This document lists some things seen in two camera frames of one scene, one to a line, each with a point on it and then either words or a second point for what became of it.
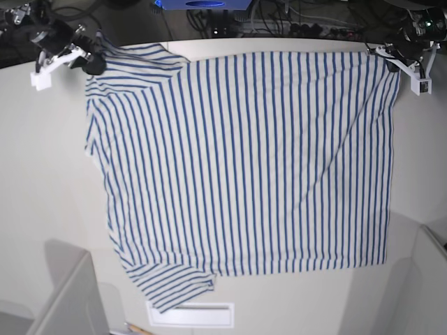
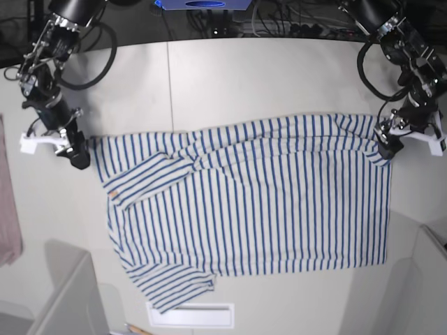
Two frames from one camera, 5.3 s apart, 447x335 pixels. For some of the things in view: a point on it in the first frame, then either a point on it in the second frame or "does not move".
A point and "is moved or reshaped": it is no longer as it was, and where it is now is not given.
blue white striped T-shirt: [242, 164] is moved or reshaped
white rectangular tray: [194, 315] does not move
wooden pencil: [140, 329] does not move
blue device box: [203, 5] does not move
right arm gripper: [56, 35] -> [56, 114]
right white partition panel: [406, 296] does not move
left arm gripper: [420, 28] -> [416, 111]
